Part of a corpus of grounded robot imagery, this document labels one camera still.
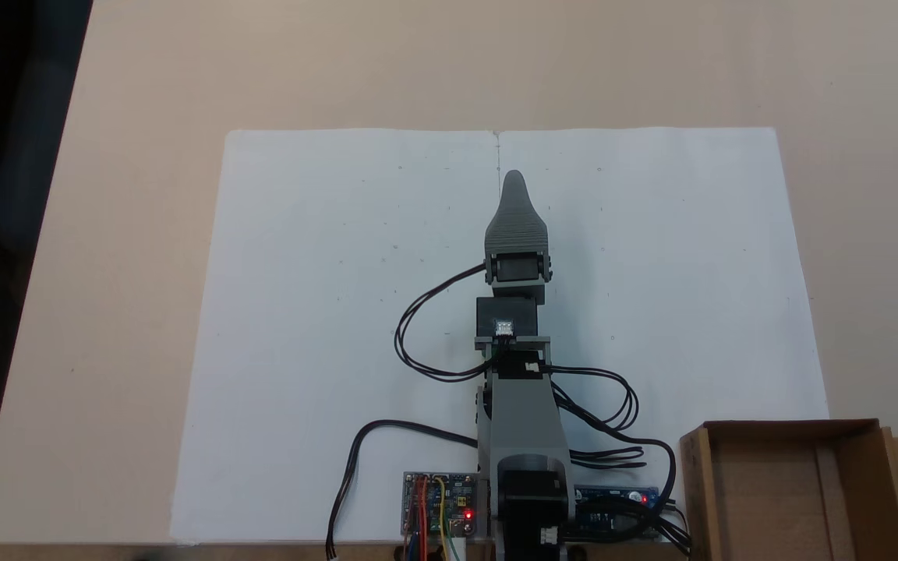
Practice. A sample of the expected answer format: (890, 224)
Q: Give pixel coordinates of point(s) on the grey ridged moving gripper finger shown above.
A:
(516, 226)

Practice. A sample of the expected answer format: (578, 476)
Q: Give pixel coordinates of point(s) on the white paper sheet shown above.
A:
(691, 312)
(301, 312)

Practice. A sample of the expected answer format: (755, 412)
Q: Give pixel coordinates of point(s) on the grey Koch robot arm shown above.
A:
(523, 421)

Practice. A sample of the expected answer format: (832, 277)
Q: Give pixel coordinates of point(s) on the brown cardboard box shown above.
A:
(776, 499)

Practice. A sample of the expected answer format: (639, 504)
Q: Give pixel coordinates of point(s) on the blue circuit board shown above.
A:
(613, 499)

